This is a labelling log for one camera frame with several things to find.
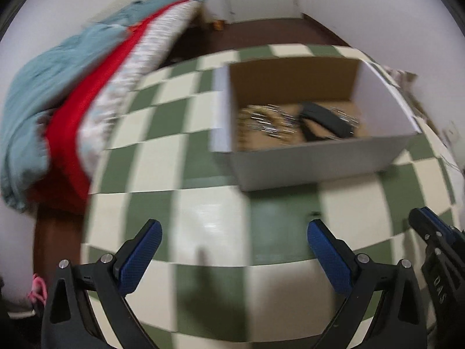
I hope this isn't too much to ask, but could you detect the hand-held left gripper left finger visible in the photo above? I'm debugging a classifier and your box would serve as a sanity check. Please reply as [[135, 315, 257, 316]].
[[41, 219, 163, 349]]

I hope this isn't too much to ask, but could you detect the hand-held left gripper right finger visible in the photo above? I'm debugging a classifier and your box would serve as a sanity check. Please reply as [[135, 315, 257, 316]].
[[307, 219, 426, 349]]

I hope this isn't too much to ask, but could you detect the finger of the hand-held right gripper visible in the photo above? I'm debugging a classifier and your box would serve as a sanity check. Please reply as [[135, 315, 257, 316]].
[[421, 206, 465, 243], [408, 209, 442, 248]]

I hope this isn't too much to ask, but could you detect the white cardboard box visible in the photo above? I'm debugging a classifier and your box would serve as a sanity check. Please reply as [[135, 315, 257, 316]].
[[211, 56, 424, 193]]

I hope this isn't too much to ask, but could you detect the black wristband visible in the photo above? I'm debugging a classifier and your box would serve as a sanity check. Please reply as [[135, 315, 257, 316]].
[[298, 101, 359, 141]]

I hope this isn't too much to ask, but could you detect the thick silver chain bracelet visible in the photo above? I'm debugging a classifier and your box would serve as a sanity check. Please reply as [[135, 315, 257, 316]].
[[251, 107, 303, 139]]

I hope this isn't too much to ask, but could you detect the green checkered tablecloth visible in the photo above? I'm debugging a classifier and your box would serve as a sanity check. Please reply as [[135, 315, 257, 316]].
[[81, 44, 465, 349]]

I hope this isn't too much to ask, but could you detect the red blanket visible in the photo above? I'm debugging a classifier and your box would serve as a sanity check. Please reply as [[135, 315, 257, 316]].
[[27, 0, 190, 216]]

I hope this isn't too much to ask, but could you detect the grey checkered quilt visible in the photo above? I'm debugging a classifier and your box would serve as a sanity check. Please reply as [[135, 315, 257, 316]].
[[78, 0, 205, 176]]

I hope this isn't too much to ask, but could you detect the large blue blanket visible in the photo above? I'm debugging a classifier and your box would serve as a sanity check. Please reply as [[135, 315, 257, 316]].
[[0, 22, 136, 212]]

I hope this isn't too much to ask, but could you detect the blue folded blanket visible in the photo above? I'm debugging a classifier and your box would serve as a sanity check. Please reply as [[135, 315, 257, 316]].
[[91, 0, 208, 34]]

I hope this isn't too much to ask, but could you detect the pink cord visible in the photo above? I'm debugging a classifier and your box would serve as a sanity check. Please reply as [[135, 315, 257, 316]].
[[28, 274, 49, 305]]

